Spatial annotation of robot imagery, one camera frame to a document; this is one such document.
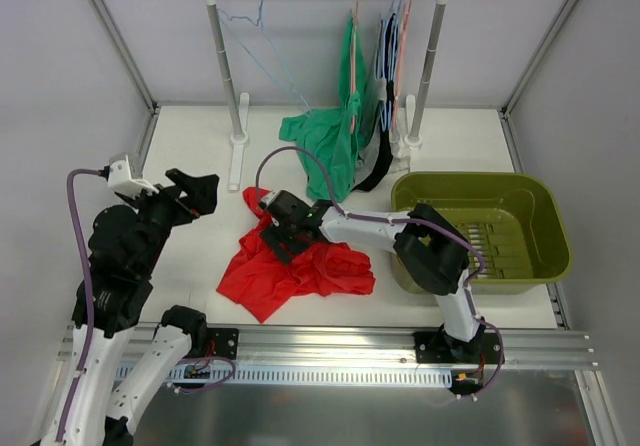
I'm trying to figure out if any pink hanger far right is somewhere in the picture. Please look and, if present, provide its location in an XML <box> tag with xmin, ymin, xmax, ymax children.
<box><xmin>390</xmin><ymin>0</ymin><xmax>413</xmax><ymax>132</ymax></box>

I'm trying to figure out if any pink wire hanger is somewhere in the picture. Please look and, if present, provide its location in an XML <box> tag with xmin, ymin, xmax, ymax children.
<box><xmin>350</xmin><ymin>0</ymin><xmax>360</xmax><ymax>134</ymax></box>

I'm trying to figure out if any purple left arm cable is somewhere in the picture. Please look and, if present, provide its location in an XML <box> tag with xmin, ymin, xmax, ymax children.
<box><xmin>52</xmin><ymin>168</ymin><xmax>236</xmax><ymax>445</ymax></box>

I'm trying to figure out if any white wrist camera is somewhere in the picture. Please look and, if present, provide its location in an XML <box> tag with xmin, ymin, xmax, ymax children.
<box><xmin>258</xmin><ymin>191</ymin><xmax>277</xmax><ymax>213</ymax></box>
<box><xmin>107</xmin><ymin>153</ymin><xmax>159</xmax><ymax>199</ymax></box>

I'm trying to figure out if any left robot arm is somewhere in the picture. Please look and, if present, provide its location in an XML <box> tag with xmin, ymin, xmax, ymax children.
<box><xmin>38</xmin><ymin>159</ymin><xmax>219</xmax><ymax>445</ymax></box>

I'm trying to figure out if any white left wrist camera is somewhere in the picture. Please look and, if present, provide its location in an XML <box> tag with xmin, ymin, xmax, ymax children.
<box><xmin>107</xmin><ymin>153</ymin><xmax>159</xmax><ymax>199</ymax></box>

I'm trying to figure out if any black tank top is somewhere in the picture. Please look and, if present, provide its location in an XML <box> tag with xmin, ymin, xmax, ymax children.
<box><xmin>353</xmin><ymin>38</ymin><xmax>393</xmax><ymax>192</ymax></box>

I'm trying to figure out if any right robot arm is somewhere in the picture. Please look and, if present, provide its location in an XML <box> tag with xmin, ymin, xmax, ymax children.
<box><xmin>258</xmin><ymin>190</ymin><xmax>485</xmax><ymax>363</ymax></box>

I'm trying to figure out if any white clothes rack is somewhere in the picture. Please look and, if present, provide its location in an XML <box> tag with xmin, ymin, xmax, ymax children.
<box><xmin>205</xmin><ymin>0</ymin><xmax>448</xmax><ymax>192</ymax></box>

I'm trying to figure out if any olive green plastic basin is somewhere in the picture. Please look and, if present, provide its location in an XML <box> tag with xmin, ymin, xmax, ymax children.
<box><xmin>391</xmin><ymin>172</ymin><xmax>572</xmax><ymax>295</ymax></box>

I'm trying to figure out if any grey tank top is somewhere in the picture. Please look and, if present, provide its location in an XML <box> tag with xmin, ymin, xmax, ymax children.
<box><xmin>354</xmin><ymin>135</ymin><xmax>380</xmax><ymax>184</ymax></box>

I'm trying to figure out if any white slotted cable duct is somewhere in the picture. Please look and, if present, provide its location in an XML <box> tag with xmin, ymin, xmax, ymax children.
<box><xmin>114</xmin><ymin>364</ymin><xmax>454</xmax><ymax>388</ymax></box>

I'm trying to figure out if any aluminium mounting rail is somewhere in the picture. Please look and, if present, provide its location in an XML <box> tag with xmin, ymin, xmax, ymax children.
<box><xmin>57</xmin><ymin>321</ymin><xmax>599</xmax><ymax>370</ymax></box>

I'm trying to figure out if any red tank top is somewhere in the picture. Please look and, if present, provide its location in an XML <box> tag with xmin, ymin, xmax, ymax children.
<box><xmin>217</xmin><ymin>186</ymin><xmax>375</xmax><ymax>323</ymax></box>

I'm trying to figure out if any green tank top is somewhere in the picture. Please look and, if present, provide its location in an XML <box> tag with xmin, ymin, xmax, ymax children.
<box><xmin>279</xmin><ymin>15</ymin><xmax>368</xmax><ymax>202</ymax></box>

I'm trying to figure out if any light blue wire hanger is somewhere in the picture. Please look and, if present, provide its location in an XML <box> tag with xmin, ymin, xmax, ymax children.
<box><xmin>215</xmin><ymin>0</ymin><xmax>314</xmax><ymax>116</ymax></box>

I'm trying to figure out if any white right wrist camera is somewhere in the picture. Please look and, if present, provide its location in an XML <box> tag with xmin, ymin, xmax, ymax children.
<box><xmin>258</xmin><ymin>191</ymin><xmax>277</xmax><ymax>213</ymax></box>

